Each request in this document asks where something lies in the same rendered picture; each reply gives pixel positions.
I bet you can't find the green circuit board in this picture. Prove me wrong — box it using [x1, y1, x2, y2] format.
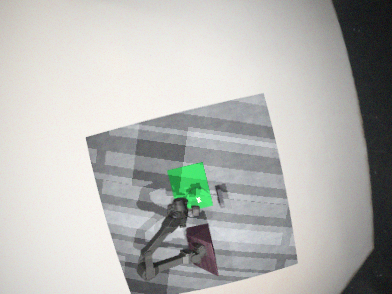
[167, 162, 213, 209]

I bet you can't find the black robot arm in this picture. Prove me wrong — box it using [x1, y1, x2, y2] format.
[137, 197, 207, 281]

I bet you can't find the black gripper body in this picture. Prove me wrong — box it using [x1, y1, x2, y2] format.
[167, 204, 200, 217]

